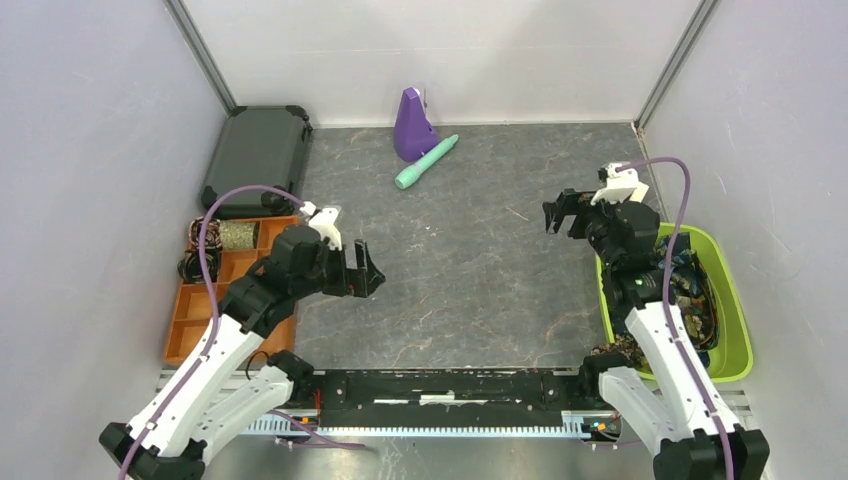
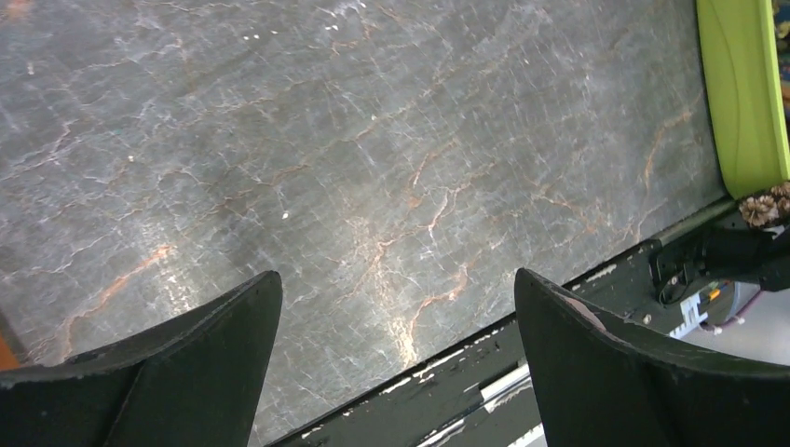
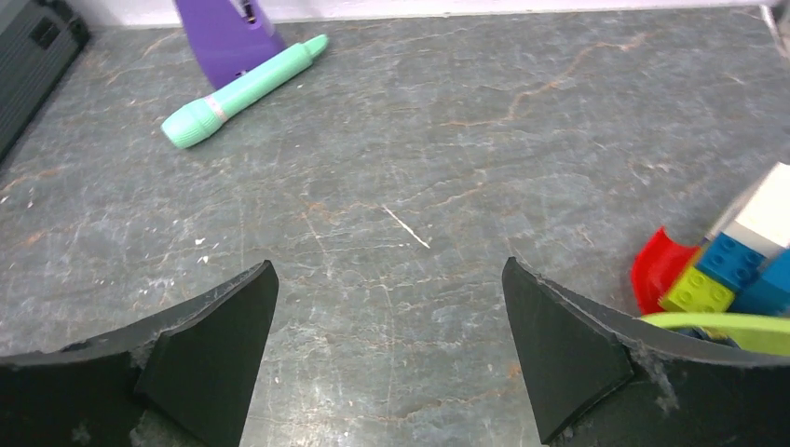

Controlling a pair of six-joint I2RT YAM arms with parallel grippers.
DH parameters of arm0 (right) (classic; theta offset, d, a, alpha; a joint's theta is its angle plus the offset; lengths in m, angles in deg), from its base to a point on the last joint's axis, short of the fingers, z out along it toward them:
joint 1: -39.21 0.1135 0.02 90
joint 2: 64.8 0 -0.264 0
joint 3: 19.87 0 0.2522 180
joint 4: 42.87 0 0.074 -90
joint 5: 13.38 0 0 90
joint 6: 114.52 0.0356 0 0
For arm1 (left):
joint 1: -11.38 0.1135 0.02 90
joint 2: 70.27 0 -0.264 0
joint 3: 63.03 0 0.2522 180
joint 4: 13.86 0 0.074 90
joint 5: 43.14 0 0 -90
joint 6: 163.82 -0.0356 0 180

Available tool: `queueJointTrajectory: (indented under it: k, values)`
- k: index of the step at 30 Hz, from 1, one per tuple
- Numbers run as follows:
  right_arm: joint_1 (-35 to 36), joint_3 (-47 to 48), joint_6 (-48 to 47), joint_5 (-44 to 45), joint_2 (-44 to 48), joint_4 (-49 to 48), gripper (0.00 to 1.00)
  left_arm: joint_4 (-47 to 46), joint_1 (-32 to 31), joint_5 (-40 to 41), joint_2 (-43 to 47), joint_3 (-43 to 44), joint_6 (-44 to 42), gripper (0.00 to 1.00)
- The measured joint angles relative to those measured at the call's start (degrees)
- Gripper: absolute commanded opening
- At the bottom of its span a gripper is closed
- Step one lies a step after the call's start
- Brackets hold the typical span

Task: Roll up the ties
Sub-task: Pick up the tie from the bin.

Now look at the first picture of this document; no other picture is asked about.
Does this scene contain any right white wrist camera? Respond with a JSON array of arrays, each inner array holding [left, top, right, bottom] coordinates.
[[590, 163, 650, 206]]

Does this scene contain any pile of patterned ties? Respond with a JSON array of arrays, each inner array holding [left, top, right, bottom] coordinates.
[[669, 232, 719, 357]]

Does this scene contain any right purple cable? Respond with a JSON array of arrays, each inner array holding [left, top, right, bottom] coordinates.
[[616, 156, 737, 480]]

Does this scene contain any orange compartment tray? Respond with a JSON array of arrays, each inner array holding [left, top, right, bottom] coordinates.
[[163, 216, 298, 367]]

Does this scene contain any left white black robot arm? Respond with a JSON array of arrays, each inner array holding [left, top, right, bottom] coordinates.
[[99, 225, 385, 479]]

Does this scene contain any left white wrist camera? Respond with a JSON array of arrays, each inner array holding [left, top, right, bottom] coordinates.
[[299, 202, 344, 251]]

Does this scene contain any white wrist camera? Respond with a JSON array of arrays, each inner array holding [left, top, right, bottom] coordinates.
[[590, 163, 650, 206], [299, 202, 344, 251]]

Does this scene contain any brown floral tie end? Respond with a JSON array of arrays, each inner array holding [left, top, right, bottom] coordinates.
[[590, 333, 649, 370]]

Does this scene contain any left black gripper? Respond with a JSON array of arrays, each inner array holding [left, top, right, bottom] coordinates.
[[292, 237, 385, 299]]

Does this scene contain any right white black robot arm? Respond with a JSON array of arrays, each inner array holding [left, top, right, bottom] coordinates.
[[542, 189, 770, 479]]

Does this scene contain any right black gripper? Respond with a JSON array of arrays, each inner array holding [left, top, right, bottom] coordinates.
[[543, 187, 625, 267]]

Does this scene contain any purple cable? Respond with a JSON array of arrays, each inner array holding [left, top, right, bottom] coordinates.
[[616, 156, 737, 480], [117, 184, 307, 480]]

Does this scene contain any lime green plastic bin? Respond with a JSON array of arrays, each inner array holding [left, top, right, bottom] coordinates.
[[595, 222, 754, 384]]

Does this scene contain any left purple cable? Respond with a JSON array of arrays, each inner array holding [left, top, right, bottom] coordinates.
[[117, 184, 307, 480]]

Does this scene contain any dark green hard case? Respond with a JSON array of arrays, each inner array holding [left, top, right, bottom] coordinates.
[[199, 105, 313, 209]]

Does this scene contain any purple metronome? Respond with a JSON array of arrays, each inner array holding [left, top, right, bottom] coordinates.
[[393, 87, 440, 163]]

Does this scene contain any rolled pink brown tie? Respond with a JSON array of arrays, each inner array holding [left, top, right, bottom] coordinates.
[[188, 217, 223, 251]]

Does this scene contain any rolled black patterned tie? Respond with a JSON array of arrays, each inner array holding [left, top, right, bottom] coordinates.
[[177, 250, 222, 284]]

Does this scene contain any teal cylindrical pen tool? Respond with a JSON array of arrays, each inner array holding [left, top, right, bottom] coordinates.
[[394, 134, 459, 190]]

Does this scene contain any rolled olive speckled tie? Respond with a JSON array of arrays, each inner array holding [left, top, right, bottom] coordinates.
[[219, 220, 260, 250]]

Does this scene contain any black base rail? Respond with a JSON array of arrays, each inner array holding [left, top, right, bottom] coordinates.
[[281, 368, 618, 433]]

